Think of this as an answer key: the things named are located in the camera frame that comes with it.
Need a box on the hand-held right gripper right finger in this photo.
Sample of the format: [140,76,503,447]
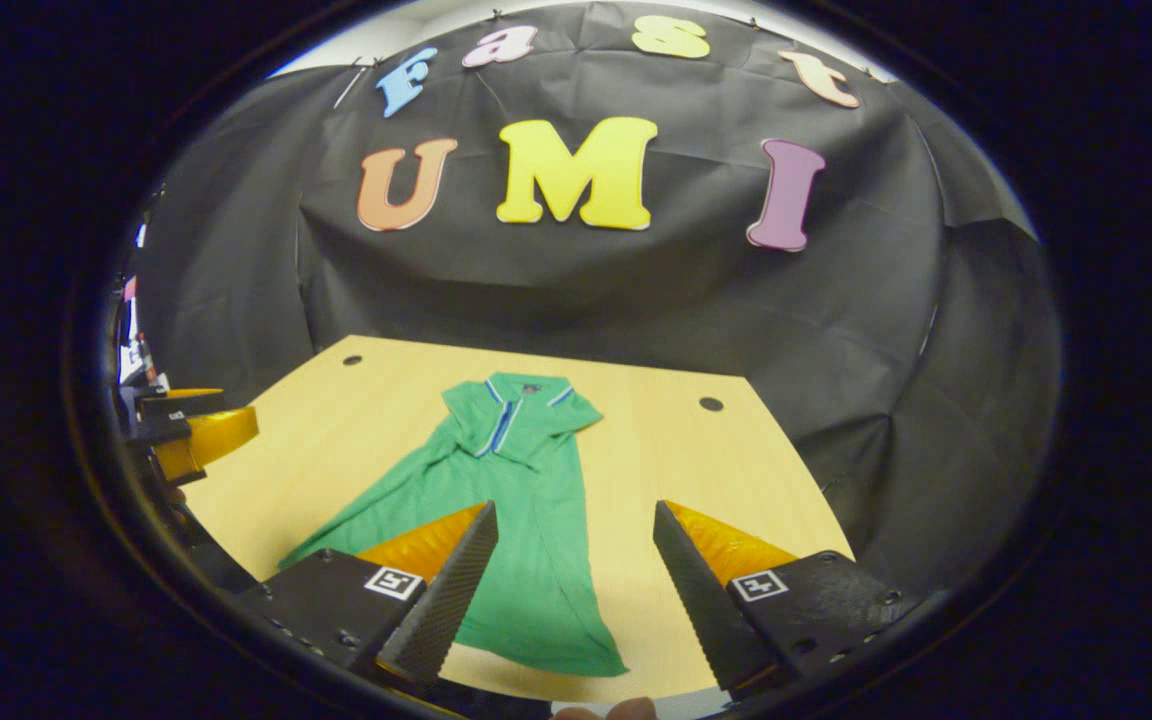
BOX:
[652,500,922,701]

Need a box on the green T-shirt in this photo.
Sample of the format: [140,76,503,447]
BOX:
[279,372,629,678]

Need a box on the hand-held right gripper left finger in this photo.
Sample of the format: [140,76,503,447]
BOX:
[236,500,500,691]

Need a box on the computer monitor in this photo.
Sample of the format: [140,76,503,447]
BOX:
[119,225,149,386]

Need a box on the black backdrop cloth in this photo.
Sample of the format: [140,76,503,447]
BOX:
[121,0,1062,601]

